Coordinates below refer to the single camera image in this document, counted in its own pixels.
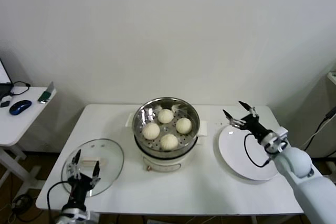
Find white round plate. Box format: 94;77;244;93
218;125;279;182

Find green and silver stand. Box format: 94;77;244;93
37;81;55;104

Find round glass pot lid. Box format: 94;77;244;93
61;137;125;197

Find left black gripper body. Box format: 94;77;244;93
67;174;95;209

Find white electric cooking pot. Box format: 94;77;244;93
125;112;208;173

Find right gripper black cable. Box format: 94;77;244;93
244;133;271;168

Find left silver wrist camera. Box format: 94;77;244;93
77;209;92;221

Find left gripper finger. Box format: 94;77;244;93
67;149;82;180
91;161;102;186

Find stainless steel steamer basket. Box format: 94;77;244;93
132;97;201;158

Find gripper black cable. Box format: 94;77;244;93
244;133;271;168
47;180;72;224

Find blue computer mouse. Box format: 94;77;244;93
9;99;33;116

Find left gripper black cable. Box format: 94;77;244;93
47;180;72;224

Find white steamed baozi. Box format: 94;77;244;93
157;108;174;124
175;117;193;134
160;133;179;151
142;123;161;140

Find thin black desk cable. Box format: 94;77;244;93
10;81;32;96

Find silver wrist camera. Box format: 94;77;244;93
262;126;289;154
77;209;92;221

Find white side desk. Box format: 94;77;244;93
0;86;57;196

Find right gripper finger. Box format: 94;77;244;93
223;109;247;129
238;100;259;119

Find floor power strip with cables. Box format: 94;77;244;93
10;194;36;221

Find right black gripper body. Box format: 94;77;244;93
240;115;272;143

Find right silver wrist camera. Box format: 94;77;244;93
262;126;289;154

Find black laptop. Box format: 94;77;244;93
0;56;14;99

